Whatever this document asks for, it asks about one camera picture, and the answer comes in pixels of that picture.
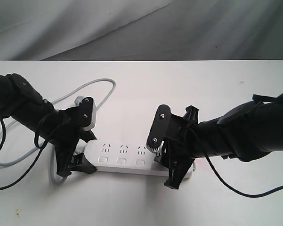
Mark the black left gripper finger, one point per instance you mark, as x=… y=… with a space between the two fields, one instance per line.
x=68 y=162
x=87 y=136

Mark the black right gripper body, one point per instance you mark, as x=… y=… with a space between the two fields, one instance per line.
x=183 y=139

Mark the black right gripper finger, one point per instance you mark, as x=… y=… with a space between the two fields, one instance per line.
x=191 y=114
x=177 y=169

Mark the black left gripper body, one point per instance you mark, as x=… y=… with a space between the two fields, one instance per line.
x=57 y=127

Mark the white five-outlet power strip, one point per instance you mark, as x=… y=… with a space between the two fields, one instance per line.
x=118 y=157

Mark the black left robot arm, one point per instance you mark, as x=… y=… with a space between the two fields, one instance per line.
x=19 y=100

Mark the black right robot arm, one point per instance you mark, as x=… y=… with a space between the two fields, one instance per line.
x=248 y=132

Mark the grey backdrop cloth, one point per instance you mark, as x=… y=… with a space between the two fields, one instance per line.
x=141 y=30

